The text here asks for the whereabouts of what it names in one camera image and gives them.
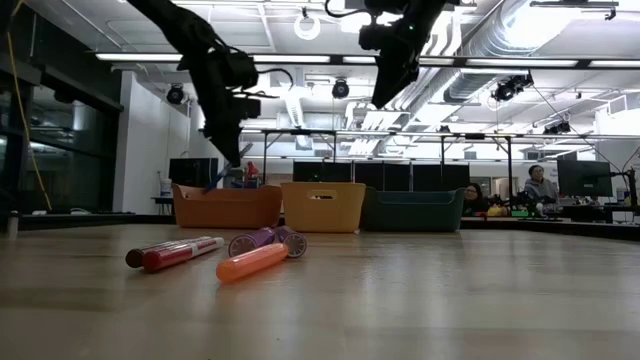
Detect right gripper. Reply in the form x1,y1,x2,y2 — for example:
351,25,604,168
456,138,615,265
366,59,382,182
358,19,427,110

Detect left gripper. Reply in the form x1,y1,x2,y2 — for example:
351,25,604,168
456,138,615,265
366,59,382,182
178,46,261,168

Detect purple thick marker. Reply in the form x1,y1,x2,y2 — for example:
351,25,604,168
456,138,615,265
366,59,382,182
228,227,276,258
273,225,308,259

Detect orange highlighter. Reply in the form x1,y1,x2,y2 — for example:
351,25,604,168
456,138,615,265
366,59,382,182
215,242,290,284

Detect bright red thin marker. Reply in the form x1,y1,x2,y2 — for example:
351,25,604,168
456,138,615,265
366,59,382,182
142,236,225,274

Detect dark red thin marker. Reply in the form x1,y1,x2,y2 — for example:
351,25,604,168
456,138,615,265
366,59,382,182
124,238,201,269

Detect small red object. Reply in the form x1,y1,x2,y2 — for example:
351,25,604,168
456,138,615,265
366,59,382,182
243,160,261,189

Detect black monitor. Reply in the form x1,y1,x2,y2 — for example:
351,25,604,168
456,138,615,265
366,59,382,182
556,158,614,198
168,157,220,190

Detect orange plastic bin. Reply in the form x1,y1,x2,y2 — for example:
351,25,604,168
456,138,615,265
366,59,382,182
172,183,284,230

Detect long ceiling light strip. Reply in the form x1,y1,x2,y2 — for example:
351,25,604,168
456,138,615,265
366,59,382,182
94,51,640,70

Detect black partition panels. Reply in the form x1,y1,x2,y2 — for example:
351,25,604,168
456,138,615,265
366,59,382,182
292,160,471,193

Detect round ceiling lamp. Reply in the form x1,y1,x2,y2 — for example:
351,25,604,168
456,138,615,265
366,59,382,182
293,13,322,42

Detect yellow plastic bin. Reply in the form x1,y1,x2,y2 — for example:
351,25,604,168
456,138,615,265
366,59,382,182
279,181,367,233

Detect teal plastic bin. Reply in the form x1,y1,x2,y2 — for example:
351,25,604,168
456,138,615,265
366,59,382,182
359,186,467,233

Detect person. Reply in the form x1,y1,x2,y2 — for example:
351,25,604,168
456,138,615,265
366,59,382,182
463,182,490,215
523,164,560,202

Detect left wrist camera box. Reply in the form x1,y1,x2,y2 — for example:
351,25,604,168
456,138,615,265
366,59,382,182
230,96,263,121

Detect black metal frame stand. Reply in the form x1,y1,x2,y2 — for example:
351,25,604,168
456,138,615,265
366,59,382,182
261,128,338,187
439,132,515,211

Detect silver ventilation duct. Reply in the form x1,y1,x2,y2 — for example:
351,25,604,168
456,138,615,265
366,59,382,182
442,14,546,104

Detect black aluminium table frame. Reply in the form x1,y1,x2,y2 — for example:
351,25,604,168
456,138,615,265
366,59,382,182
0,212,640,242

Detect yellow hanging cable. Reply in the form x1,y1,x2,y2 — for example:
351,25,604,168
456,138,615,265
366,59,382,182
4,0,54,211

